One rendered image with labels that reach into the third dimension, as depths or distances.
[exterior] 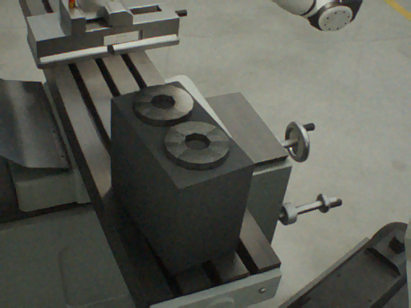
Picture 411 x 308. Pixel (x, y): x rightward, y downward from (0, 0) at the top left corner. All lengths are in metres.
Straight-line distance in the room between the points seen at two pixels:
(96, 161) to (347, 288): 0.67
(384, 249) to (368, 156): 1.30
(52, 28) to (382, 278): 0.98
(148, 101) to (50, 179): 0.40
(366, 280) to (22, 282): 0.82
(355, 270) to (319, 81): 1.85
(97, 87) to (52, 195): 0.25
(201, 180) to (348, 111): 2.25
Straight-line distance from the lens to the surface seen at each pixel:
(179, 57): 3.17
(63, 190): 1.25
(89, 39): 1.35
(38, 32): 1.35
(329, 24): 1.27
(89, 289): 1.54
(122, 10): 1.34
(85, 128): 1.16
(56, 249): 1.37
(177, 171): 0.80
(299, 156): 1.65
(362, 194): 2.55
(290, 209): 1.60
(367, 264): 1.48
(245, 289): 0.94
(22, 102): 1.35
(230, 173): 0.81
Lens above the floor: 1.66
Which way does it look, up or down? 41 degrees down
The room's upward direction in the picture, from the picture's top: 7 degrees clockwise
